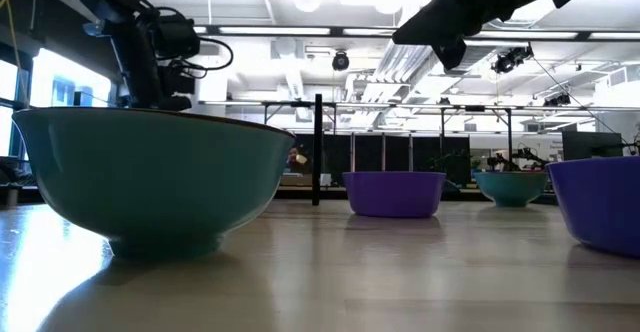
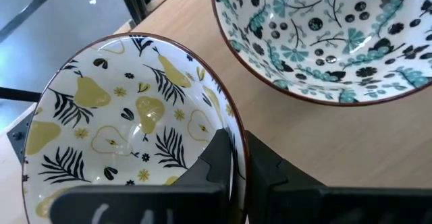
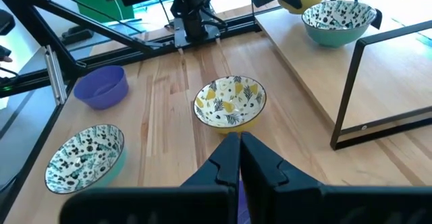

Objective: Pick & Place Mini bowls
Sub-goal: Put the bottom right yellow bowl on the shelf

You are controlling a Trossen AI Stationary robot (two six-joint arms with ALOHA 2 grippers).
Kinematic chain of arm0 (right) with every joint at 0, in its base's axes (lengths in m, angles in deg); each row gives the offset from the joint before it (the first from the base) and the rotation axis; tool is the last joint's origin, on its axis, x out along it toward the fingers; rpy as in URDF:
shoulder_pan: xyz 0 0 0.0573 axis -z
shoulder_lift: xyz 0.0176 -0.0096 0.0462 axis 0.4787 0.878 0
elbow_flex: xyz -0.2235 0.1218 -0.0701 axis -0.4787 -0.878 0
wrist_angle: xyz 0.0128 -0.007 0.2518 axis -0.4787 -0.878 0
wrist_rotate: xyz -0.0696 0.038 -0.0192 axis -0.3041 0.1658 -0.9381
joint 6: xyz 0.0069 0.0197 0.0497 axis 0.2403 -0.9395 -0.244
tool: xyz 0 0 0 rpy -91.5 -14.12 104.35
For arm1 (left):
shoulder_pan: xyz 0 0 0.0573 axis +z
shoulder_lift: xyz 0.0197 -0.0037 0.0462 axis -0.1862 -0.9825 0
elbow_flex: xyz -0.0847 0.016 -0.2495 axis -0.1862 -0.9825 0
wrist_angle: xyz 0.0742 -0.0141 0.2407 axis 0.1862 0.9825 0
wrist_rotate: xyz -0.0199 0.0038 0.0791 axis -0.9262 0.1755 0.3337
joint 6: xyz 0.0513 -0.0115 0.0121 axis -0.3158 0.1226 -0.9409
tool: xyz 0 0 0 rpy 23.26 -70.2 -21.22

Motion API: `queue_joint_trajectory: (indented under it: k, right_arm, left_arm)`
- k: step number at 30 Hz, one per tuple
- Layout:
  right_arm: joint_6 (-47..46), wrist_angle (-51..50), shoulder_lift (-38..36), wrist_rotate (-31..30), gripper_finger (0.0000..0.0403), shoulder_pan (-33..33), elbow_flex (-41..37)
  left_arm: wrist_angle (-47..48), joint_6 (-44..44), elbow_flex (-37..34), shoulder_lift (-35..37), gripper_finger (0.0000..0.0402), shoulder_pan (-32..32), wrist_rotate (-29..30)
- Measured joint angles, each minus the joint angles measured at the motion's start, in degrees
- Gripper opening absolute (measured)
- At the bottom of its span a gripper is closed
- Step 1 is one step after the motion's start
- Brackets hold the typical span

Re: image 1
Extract teal patterned mini bowl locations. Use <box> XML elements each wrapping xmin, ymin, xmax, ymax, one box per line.
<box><xmin>12</xmin><ymin>106</ymin><xmax>297</xmax><ymax>262</ymax></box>
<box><xmin>472</xmin><ymin>170</ymin><xmax>549</xmax><ymax>208</ymax></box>

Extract black vertical frame post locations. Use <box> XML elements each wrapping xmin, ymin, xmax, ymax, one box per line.
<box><xmin>311</xmin><ymin>93</ymin><xmax>324</xmax><ymax>207</ymax></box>

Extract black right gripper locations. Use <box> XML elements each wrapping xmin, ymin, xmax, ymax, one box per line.
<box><xmin>393</xmin><ymin>0</ymin><xmax>506</xmax><ymax>44</ymax></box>

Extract black partition panels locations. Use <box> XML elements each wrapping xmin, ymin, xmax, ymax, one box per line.
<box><xmin>293</xmin><ymin>132</ymin><xmax>472</xmax><ymax>189</ymax></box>

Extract black aluminium table frame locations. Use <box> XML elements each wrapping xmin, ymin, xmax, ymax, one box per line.
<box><xmin>0</xmin><ymin>184</ymin><xmax>559</xmax><ymax>207</ymax></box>

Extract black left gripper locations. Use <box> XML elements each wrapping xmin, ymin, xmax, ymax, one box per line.
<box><xmin>113</xmin><ymin>20</ymin><xmax>169</xmax><ymax>112</ymax></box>

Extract dark computer monitor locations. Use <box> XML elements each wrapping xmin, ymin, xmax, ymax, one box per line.
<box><xmin>561</xmin><ymin>130</ymin><xmax>624</xmax><ymax>162</ymax></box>

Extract black track spotlight pair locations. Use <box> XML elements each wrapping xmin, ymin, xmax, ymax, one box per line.
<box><xmin>543</xmin><ymin>93</ymin><xmax>572</xmax><ymax>108</ymax></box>

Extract person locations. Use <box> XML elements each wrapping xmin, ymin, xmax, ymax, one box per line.
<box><xmin>286</xmin><ymin>145</ymin><xmax>310</xmax><ymax>174</ymax></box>

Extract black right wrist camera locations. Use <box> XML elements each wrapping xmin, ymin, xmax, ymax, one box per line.
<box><xmin>431</xmin><ymin>35</ymin><xmax>467</xmax><ymax>71</ymax></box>

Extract black track spotlight cluster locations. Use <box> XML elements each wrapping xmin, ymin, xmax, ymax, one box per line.
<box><xmin>491</xmin><ymin>44</ymin><xmax>535</xmax><ymax>76</ymax></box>

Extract black ceiling camera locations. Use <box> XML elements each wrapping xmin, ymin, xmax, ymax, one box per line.
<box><xmin>331</xmin><ymin>50</ymin><xmax>351</xmax><ymax>73</ymax></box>

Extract long white light strip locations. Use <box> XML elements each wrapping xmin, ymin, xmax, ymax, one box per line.
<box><xmin>217</xmin><ymin>25</ymin><xmax>332</xmax><ymax>37</ymax></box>
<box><xmin>342</xmin><ymin>26</ymin><xmax>401</xmax><ymax>38</ymax></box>

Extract purple mini bowl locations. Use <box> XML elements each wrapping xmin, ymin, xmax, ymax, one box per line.
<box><xmin>342</xmin><ymin>170</ymin><xmax>447</xmax><ymax>219</ymax></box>
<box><xmin>545</xmin><ymin>155</ymin><xmax>640</xmax><ymax>259</ymax></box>

